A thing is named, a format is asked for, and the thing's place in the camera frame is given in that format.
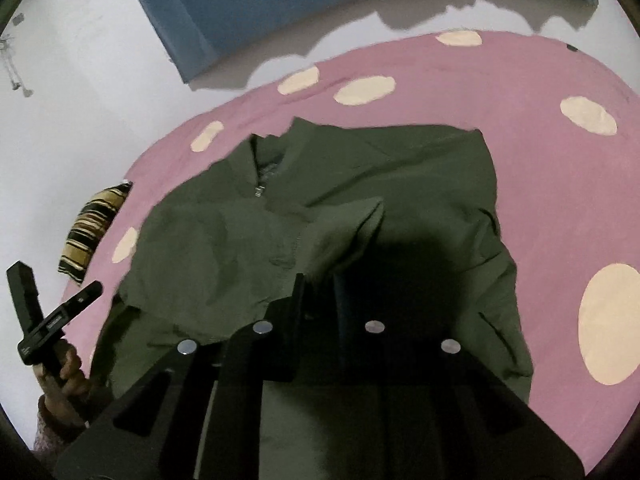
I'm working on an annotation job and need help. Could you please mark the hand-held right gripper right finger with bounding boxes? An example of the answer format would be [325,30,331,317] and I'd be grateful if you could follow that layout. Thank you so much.
[333,275,587,480]

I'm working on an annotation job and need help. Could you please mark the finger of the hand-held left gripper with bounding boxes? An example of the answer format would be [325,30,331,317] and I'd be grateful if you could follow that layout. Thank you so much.
[62,281,104,322]

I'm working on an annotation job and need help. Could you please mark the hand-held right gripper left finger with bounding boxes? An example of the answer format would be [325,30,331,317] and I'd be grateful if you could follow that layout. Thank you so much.
[54,273,308,480]

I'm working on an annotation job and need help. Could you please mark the dark green jacket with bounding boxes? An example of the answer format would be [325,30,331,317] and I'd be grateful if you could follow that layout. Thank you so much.
[90,116,535,480]

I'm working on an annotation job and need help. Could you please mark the person's left forearm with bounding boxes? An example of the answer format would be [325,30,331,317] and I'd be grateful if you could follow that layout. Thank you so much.
[31,397,87,458]

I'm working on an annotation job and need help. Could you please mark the person's left hand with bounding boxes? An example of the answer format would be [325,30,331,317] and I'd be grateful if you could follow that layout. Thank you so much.
[33,341,96,428]

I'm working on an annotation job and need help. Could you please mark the yellow black striped cloth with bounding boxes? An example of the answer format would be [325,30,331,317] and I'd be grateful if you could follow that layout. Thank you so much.
[56,180,135,287]

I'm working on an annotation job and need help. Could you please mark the pink polka-dot rug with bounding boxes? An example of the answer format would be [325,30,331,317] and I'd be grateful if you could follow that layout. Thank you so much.
[90,30,638,476]

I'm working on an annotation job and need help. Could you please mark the thin grey cable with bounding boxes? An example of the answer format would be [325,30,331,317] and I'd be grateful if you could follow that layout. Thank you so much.
[0,35,34,98]

